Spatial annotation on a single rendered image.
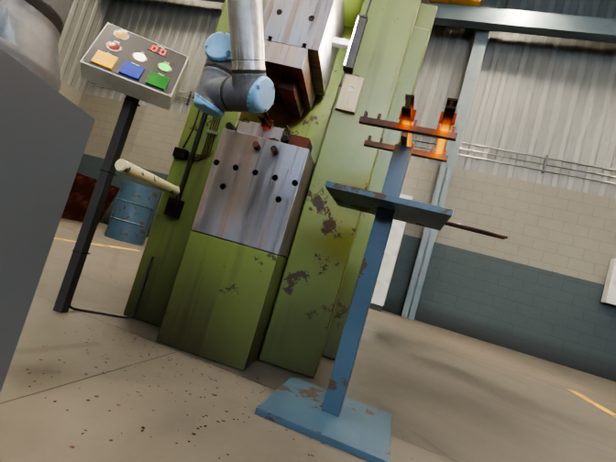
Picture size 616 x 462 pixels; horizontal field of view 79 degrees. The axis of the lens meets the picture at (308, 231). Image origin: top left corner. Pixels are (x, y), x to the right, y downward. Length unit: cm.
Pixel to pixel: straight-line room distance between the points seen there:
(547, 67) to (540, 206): 269
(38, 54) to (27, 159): 13
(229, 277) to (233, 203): 30
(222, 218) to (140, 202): 466
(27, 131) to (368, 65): 156
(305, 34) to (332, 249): 95
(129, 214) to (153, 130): 406
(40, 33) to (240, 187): 105
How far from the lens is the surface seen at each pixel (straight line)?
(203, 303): 157
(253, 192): 154
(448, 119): 122
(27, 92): 58
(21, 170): 60
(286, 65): 179
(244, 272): 152
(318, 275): 166
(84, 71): 179
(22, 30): 62
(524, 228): 777
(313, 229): 168
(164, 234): 188
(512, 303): 762
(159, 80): 174
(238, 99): 104
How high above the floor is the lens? 48
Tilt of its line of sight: 5 degrees up
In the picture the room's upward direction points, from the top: 16 degrees clockwise
